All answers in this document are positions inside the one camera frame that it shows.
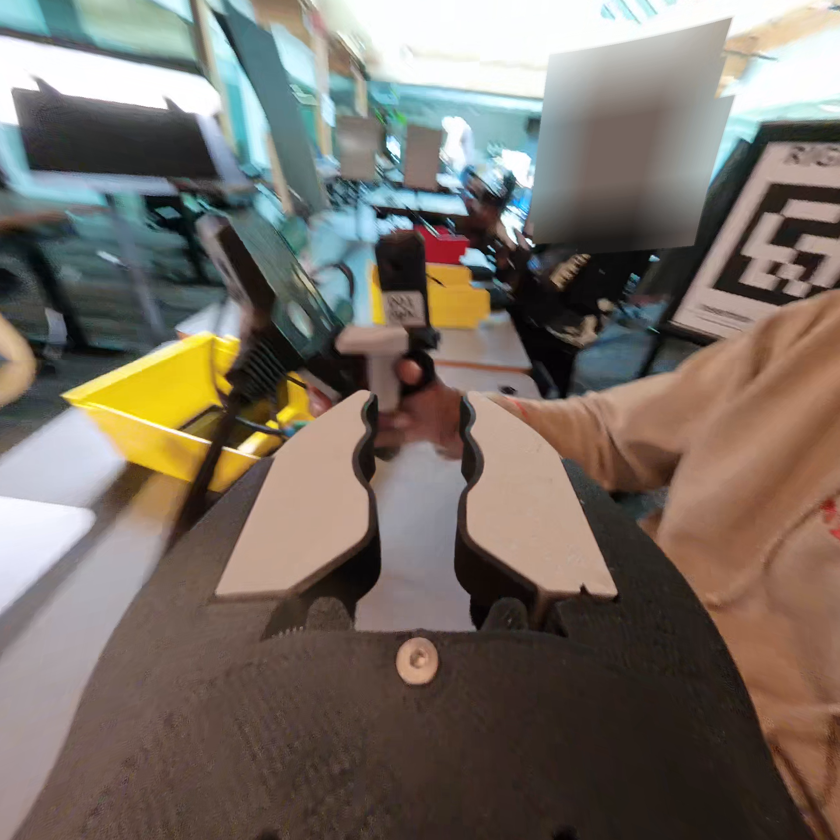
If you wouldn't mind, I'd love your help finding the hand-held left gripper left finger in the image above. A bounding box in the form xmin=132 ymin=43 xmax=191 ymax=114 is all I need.
xmin=215 ymin=390 xmax=382 ymax=601

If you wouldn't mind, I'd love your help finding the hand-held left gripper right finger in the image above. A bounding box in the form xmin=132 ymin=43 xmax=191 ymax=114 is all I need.
xmin=455 ymin=392 xmax=619 ymax=603

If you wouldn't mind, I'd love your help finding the black monitor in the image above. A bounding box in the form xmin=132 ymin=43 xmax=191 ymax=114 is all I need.
xmin=12 ymin=77 xmax=247 ymax=193

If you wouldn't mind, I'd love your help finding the person's right hand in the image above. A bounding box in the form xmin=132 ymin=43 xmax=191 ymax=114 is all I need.
xmin=375 ymin=357 xmax=468 ymax=462

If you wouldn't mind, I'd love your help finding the person's right forearm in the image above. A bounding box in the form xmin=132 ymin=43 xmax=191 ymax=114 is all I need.
xmin=486 ymin=292 xmax=840 ymax=519

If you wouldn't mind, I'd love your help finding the yellow plastic bin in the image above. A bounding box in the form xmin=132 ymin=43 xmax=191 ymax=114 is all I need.
xmin=369 ymin=262 xmax=492 ymax=330
xmin=62 ymin=331 xmax=317 ymax=494

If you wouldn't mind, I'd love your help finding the red plastic bin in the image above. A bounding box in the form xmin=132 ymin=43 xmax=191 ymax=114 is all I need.
xmin=413 ymin=226 xmax=471 ymax=265

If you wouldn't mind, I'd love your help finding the person's beige hoodie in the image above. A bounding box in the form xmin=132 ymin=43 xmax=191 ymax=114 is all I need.
xmin=640 ymin=420 xmax=840 ymax=840

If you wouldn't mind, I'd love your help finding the black white marker poster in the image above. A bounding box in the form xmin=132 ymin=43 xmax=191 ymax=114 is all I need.
xmin=663 ymin=121 xmax=840 ymax=343

